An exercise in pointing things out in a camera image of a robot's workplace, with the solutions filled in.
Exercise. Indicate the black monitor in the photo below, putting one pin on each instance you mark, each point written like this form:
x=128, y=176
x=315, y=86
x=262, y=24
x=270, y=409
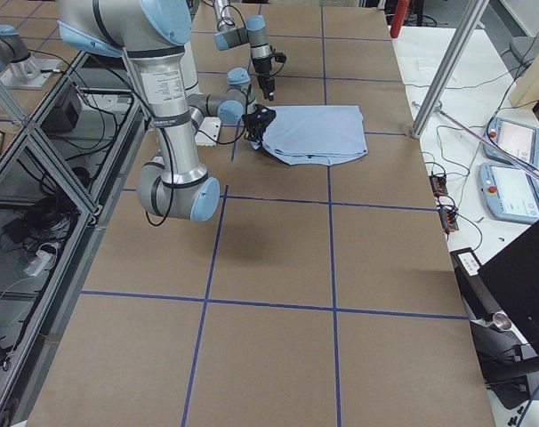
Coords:
x=512, y=278

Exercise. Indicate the teach pendant near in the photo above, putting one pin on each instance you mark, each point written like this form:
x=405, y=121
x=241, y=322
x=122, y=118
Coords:
x=509, y=193

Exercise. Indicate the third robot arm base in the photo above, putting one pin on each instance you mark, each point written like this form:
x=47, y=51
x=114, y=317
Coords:
x=19, y=67

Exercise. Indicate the reacher grabber tool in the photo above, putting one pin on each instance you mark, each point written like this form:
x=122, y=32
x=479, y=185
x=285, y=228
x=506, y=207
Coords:
x=530, y=170

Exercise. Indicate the small electronics board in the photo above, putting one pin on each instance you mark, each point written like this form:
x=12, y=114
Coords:
x=438, y=185

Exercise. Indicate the teach pendant far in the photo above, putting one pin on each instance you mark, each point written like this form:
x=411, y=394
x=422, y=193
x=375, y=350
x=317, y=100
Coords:
x=519, y=140

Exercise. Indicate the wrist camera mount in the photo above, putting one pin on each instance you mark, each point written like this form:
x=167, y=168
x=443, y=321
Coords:
x=279, y=57

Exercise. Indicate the black power box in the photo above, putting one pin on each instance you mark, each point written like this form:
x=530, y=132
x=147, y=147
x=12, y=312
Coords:
x=65, y=113

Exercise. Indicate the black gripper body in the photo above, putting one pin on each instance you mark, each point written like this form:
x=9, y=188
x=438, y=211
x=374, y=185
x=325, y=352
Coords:
x=262, y=67
x=253, y=130

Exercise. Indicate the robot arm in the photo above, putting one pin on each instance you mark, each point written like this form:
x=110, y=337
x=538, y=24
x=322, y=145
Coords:
x=153, y=37
x=252, y=32

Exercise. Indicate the teach pendant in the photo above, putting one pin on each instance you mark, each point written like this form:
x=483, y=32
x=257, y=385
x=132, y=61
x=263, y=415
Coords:
x=509, y=193
x=519, y=140

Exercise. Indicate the red fire extinguisher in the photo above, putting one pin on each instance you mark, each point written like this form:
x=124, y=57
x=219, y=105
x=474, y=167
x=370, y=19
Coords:
x=399, y=17

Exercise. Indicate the aluminium frame post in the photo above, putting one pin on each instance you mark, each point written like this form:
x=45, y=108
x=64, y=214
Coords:
x=461, y=37

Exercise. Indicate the light blue t-shirt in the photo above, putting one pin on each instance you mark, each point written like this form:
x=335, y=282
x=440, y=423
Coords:
x=316, y=135

